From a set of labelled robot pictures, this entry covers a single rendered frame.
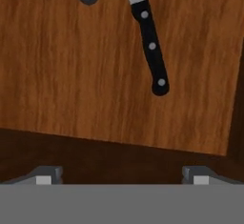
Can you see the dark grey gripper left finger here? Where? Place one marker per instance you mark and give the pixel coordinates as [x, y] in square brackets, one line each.
[47, 174]

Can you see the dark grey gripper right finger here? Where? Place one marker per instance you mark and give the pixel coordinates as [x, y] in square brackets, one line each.
[197, 174]

